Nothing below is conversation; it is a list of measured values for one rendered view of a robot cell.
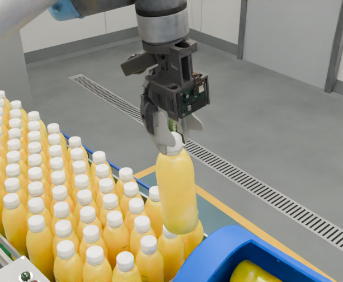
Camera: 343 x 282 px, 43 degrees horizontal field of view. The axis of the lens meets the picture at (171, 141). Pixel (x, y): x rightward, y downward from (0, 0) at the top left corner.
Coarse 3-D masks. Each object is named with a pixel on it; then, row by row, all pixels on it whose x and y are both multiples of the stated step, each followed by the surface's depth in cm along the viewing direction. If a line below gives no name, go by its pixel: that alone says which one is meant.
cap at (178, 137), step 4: (172, 132) 79; (176, 136) 78; (180, 136) 78; (176, 140) 77; (180, 140) 77; (176, 144) 77; (180, 144) 78; (168, 148) 77; (172, 148) 77; (176, 148) 78
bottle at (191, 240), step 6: (198, 222) 114; (198, 228) 114; (186, 234) 113; (192, 234) 113; (198, 234) 114; (186, 240) 114; (192, 240) 114; (198, 240) 114; (186, 246) 115; (192, 246) 115; (186, 252) 116; (186, 258) 117
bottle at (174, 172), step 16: (160, 160) 79; (176, 160) 78; (160, 176) 80; (176, 176) 79; (192, 176) 81; (160, 192) 83; (176, 192) 81; (192, 192) 83; (176, 208) 83; (192, 208) 85; (176, 224) 85; (192, 224) 87
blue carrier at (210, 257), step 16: (208, 240) 87; (224, 240) 87; (240, 240) 88; (256, 240) 90; (192, 256) 85; (208, 256) 84; (224, 256) 84; (240, 256) 102; (256, 256) 102; (272, 256) 97; (288, 256) 87; (192, 272) 83; (208, 272) 82; (224, 272) 99; (272, 272) 100; (288, 272) 96; (304, 272) 82
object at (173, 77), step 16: (144, 48) 65; (160, 48) 63; (176, 48) 63; (192, 48) 64; (160, 64) 67; (176, 64) 64; (160, 80) 68; (176, 80) 65; (192, 80) 66; (208, 80) 68; (160, 96) 70; (176, 96) 66; (192, 96) 68; (208, 96) 70; (176, 112) 66; (192, 112) 69
